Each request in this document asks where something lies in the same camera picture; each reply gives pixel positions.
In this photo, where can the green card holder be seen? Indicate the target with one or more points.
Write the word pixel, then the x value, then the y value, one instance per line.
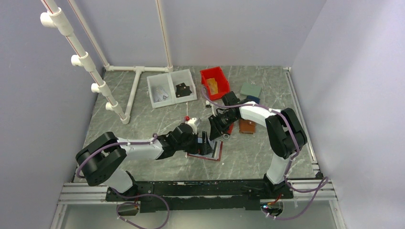
pixel 249 89

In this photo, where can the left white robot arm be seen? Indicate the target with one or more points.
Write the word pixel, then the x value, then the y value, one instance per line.
pixel 99 162

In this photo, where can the white divided tray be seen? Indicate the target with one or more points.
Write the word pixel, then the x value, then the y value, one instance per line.
pixel 169 81

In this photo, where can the brown card holder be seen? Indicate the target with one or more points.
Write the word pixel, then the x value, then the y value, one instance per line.
pixel 247 126

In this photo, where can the blue card holder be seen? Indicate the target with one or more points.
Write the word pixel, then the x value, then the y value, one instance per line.
pixel 253 99

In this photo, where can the black credit card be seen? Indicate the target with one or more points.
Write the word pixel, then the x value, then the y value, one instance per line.
pixel 182 87

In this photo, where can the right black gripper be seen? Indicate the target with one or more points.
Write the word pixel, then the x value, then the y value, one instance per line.
pixel 216 130

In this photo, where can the orange card in bin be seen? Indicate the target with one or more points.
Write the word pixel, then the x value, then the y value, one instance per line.
pixel 213 86

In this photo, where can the red plastic bin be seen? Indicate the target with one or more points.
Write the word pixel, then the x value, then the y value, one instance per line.
pixel 223 84

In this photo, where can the cards in white tray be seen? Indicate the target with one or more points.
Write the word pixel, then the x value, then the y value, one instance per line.
pixel 159 94

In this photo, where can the red card holder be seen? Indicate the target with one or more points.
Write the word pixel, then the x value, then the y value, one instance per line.
pixel 207 152

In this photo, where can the red handled adjustable wrench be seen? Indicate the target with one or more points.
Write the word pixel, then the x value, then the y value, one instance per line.
pixel 228 132

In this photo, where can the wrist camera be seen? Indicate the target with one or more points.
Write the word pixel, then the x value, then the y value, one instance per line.
pixel 212 107
pixel 192 122

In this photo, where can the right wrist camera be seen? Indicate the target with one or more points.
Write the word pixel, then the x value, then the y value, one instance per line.
pixel 212 107

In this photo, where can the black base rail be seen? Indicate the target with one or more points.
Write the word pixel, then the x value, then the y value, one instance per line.
pixel 195 195

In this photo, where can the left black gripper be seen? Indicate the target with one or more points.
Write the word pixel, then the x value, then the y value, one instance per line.
pixel 206 148

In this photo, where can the white pvc pipe frame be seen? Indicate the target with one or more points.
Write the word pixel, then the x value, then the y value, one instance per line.
pixel 54 17

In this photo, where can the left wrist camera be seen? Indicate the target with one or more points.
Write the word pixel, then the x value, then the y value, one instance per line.
pixel 192 122

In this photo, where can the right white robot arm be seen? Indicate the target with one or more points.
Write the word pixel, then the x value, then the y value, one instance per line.
pixel 285 132

